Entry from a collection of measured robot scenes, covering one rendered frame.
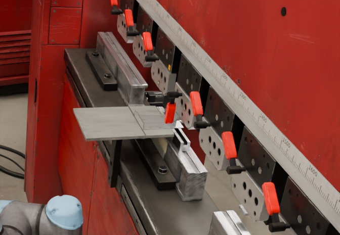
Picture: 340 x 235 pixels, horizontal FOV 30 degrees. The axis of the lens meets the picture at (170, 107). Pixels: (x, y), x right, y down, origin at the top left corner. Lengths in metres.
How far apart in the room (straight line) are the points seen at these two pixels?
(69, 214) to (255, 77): 0.48
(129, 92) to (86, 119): 0.39
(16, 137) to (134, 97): 1.60
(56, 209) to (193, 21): 0.62
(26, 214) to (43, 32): 1.36
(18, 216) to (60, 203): 0.09
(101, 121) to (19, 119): 2.08
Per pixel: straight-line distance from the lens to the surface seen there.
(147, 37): 1.90
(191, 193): 1.79
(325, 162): 1.15
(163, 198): 1.79
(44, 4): 2.60
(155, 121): 1.90
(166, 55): 1.84
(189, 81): 1.67
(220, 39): 1.51
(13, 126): 3.85
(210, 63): 1.55
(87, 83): 2.39
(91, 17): 2.66
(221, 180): 3.57
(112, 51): 2.44
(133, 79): 2.23
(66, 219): 1.35
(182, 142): 1.82
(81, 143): 2.43
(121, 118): 1.90
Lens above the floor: 1.89
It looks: 26 degrees down
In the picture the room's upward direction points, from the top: 9 degrees clockwise
